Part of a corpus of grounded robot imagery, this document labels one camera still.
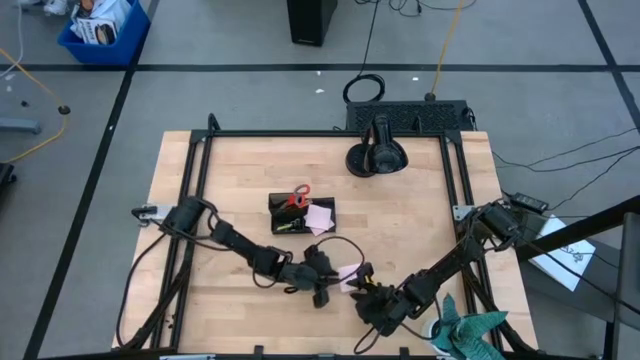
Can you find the teal paper plant in pot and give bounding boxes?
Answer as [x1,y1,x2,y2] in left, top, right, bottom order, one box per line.
[422,293,510,360]

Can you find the pink sticky note sheet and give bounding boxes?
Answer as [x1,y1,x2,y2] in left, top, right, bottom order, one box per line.
[338,262,365,294]

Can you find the black tower case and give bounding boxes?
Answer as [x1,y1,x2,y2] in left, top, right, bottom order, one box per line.
[286,0,339,48]

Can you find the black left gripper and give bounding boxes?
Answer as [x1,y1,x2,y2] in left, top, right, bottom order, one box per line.
[280,244,346,309]

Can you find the yellow hanging cable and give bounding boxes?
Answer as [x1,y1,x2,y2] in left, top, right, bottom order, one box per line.
[429,0,467,99]

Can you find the long black arm cable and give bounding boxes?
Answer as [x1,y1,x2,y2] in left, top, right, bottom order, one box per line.
[115,232,171,349]

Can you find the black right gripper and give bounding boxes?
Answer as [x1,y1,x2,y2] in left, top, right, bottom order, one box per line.
[347,262,416,337]

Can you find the yellow floor cable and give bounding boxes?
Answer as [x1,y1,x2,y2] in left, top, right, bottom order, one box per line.
[0,47,70,165]

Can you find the white printed paper sheet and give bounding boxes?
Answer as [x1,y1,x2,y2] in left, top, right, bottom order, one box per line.
[528,214,598,293]

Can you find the black metal beam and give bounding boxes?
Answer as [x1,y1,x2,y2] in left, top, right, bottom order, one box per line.
[514,194,640,262]

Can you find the black vented box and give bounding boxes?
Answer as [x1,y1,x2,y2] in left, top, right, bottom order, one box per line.
[345,99,475,134]

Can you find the blue plastic bin with papers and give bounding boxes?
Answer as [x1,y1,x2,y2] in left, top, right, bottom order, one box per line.
[57,0,152,66]

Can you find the printed booklet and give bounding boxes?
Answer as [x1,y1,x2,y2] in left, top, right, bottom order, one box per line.
[77,17,120,46]

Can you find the pink sticky note pad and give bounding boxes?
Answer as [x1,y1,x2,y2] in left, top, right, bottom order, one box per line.
[303,202,336,238]

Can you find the coiled black floor cable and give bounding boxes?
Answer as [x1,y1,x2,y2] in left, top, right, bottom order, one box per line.
[342,0,386,105]

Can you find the black chair base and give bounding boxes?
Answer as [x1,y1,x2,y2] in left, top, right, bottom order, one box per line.
[0,162,19,200]

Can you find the black mesh desk organizer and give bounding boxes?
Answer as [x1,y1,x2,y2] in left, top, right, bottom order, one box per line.
[267,192,337,236]

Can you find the grey metal bar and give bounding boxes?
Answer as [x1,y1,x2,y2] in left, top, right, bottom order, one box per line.
[0,117,43,136]

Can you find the black power adapter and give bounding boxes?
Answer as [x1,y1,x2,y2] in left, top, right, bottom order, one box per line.
[514,192,550,214]

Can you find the red-handled scissors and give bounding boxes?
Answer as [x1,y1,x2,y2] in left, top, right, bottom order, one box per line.
[284,183,312,210]

